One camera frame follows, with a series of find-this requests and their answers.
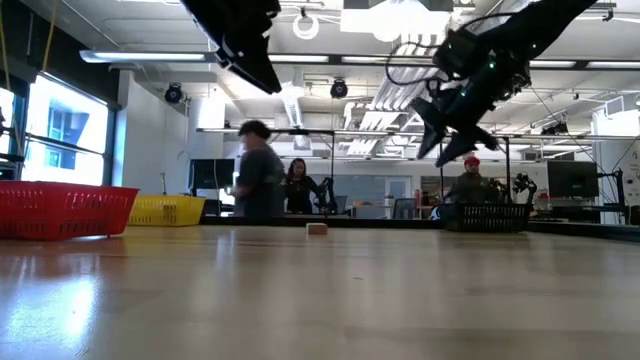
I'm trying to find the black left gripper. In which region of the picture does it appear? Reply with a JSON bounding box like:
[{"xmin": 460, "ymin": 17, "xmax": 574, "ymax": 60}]
[{"xmin": 179, "ymin": 0, "xmax": 284, "ymax": 95}]

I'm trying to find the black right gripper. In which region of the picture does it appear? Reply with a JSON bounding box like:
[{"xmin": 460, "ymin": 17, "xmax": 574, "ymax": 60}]
[{"xmin": 412, "ymin": 49, "xmax": 531, "ymax": 168}]

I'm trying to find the person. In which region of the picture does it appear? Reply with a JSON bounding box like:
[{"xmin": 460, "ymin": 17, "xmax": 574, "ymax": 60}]
[
  {"xmin": 230, "ymin": 119, "xmax": 287, "ymax": 219},
  {"xmin": 451, "ymin": 155, "xmax": 497, "ymax": 205},
  {"xmin": 284, "ymin": 157, "xmax": 322, "ymax": 215}
]

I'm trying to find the office chair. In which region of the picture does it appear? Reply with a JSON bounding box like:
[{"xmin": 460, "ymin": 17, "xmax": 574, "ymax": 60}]
[{"xmin": 392, "ymin": 197, "xmax": 419, "ymax": 220}]

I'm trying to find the black plastic basket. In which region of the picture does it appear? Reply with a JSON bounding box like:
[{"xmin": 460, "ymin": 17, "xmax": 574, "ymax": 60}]
[{"xmin": 439, "ymin": 202, "xmax": 532, "ymax": 233}]

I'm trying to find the ceiling light bar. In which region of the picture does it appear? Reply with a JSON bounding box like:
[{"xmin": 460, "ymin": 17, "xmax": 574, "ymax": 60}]
[{"xmin": 78, "ymin": 49, "xmax": 209, "ymax": 65}]

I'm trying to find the black computer monitor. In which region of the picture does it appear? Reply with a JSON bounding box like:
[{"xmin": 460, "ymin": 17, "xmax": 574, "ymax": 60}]
[
  {"xmin": 546, "ymin": 159, "xmax": 600, "ymax": 199},
  {"xmin": 189, "ymin": 158, "xmax": 236, "ymax": 191}
]

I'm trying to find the yellow plastic basket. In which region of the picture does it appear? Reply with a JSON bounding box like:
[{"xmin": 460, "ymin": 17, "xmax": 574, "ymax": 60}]
[{"xmin": 127, "ymin": 194, "xmax": 206, "ymax": 227}]

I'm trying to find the bright window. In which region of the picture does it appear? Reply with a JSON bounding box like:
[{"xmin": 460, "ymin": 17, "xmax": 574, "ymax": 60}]
[{"xmin": 19, "ymin": 73, "xmax": 110, "ymax": 187}]

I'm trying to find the red plastic basket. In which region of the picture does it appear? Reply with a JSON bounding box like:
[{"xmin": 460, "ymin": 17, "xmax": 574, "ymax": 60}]
[{"xmin": 0, "ymin": 180, "xmax": 140, "ymax": 240}]

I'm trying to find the black gantry frame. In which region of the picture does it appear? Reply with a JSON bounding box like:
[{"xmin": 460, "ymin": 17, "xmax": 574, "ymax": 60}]
[
  {"xmin": 438, "ymin": 132, "xmax": 512, "ymax": 201},
  {"xmin": 260, "ymin": 128, "xmax": 336, "ymax": 192}
]

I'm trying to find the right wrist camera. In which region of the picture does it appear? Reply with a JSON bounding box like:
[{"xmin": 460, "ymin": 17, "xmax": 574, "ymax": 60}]
[{"xmin": 432, "ymin": 28, "xmax": 485, "ymax": 81}]

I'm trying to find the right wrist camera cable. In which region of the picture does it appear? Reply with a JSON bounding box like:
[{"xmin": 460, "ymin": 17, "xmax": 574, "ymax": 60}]
[{"xmin": 383, "ymin": 12, "xmax": 507, "ymax": 87}]

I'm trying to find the ceiling camera rig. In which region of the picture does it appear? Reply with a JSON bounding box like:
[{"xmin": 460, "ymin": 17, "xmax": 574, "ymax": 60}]
[{"xmin": 541, "ymin": 119, "xmax": 570, "ymax": 136}]

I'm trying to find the black table frame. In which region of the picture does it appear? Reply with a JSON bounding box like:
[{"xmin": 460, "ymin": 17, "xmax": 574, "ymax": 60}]
[{"xmin": 199, "ymin": 213, "xmax": 640, "ymax": 244}]

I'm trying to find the wall poster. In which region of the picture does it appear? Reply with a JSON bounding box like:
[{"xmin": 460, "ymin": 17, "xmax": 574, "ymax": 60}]
[{"xmin": 621, "ymin": 147, "xmax": 640, "ymax": 207}]

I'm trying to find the yellow hanging strap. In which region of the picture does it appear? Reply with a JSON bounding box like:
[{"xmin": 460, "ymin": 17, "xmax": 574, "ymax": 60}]
[{"xmin": 41, "ymin": 0, "xmax": 59, "ymax": 72}]

